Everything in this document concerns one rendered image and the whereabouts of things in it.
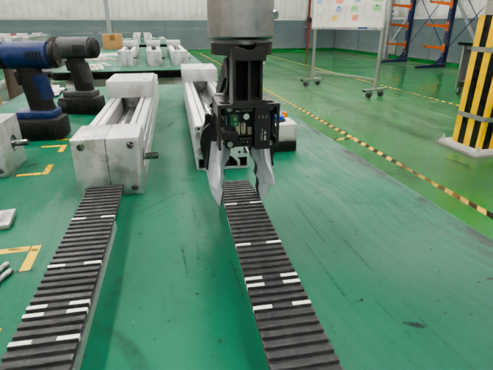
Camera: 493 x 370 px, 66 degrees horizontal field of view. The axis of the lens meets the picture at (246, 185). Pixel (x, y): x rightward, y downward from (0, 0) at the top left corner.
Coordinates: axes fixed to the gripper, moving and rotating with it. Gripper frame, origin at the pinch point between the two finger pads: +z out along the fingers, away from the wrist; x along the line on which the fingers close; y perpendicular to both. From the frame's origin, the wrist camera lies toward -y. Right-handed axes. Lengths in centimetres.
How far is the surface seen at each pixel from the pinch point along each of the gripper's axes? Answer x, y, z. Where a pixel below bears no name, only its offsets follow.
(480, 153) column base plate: 240, -212, 78
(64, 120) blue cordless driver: -35, -49, -1
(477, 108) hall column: 243, -231, 43
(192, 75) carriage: -2, -76, -7
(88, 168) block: -21.9, -10.0, -1.4
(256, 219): 0.8, 7.8, 0.2
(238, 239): -2.2, 12.4, 0.1
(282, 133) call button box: 13.7, -27.0, -0.6
